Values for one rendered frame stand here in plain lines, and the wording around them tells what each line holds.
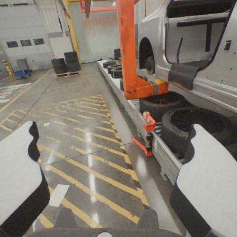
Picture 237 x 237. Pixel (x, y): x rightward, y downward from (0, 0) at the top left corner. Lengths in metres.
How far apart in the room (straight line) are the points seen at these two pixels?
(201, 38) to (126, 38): 1.12
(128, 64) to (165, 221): 1.70
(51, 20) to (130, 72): 10.98
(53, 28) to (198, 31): 11.06
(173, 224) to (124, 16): 2.06
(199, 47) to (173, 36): 0.46
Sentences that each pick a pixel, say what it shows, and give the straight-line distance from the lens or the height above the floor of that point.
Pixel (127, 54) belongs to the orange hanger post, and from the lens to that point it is 1.83.
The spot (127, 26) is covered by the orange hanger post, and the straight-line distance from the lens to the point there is 1.83.
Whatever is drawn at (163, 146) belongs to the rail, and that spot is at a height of 0.39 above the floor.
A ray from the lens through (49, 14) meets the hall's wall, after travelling 12.56.
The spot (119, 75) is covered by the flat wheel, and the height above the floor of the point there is 0.36.
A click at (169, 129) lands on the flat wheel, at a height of 0.50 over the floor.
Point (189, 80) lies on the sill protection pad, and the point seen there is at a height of 0.88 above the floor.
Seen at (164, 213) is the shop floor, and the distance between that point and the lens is 1.42.
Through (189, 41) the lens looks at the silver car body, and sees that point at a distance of 2.31.
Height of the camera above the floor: 1.29
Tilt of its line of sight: 31 degrees down
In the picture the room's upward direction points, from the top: 7 degrees counter-clockwise
